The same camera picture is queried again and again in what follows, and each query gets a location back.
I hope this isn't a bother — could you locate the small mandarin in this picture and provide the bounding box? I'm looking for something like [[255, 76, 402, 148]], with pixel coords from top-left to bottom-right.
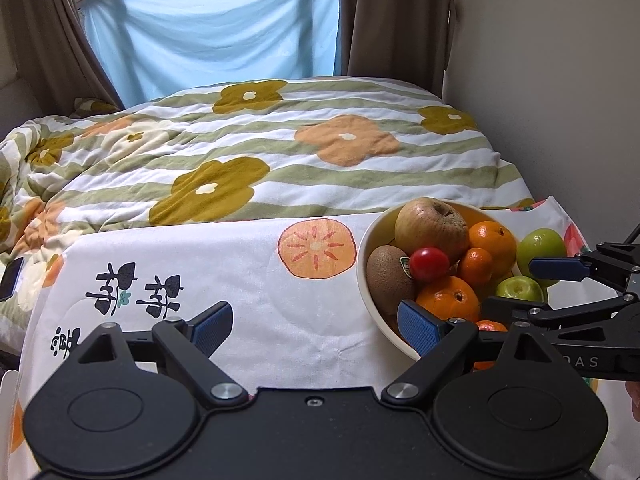
[[457, 247, 494, 287], [473, 320, 508, 372]]

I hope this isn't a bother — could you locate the white fruit print tablecloth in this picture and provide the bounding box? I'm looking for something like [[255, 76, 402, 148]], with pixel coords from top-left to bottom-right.
[[6, 214, 628, 479]]

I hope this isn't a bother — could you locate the small green apple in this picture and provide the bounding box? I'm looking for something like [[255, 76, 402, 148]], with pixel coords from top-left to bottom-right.
[[516, 228, 567, 288]]

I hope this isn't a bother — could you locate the black smartphone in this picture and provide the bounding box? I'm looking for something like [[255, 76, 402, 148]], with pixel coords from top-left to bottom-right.
[[0, 257, 24, 301]]

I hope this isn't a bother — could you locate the red cherry tomato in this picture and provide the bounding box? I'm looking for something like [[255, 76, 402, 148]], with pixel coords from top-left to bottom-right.
[[409, 247, 450, 283]]

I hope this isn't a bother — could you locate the large green apple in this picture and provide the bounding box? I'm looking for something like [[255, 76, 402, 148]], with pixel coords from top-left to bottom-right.
[[496, 275, 544, 302]]

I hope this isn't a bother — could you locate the floral striped duvet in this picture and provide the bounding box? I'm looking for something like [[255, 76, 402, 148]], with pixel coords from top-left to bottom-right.
[[1, 76, 533, 354]]

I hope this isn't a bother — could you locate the brown left curtain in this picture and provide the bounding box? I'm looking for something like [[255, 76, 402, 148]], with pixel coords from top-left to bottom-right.
[[1, 0, 124, 116]]

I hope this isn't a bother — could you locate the brown right curtain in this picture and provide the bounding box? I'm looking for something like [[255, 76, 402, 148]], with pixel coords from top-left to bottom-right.
[[337, 0, 452, 96]]

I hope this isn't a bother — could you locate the large orange in bowl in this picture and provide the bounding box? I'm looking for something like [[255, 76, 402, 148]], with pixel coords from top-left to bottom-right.
[[469, 221, 518, 278]]

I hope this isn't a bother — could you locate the cream ceramic fruit bowl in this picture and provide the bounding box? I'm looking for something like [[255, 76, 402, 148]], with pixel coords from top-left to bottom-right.
[[357, 197, 520, 360]]

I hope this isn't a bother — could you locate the reddish yellow apple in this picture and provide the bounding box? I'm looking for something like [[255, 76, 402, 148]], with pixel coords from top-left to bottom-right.
[[395, 197, 469, 261]]

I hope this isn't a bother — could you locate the brown kiwi with sticker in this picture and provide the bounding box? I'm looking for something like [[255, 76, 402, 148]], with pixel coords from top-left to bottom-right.
[[366, 245, 416, 316]]

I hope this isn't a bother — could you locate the brown curtain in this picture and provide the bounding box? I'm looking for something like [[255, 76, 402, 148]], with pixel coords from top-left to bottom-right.
[[1, 0, 124, 116], [337, 0, 452, 96]]

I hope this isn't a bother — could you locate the large orange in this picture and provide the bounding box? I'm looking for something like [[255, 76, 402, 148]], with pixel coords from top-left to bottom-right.
[[469, 221, 518, 278], [416, 275, 480, 323]]

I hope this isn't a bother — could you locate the light blue window sheet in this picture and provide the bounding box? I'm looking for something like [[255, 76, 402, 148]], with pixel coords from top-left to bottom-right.
[[84, 0, 338, 107]]

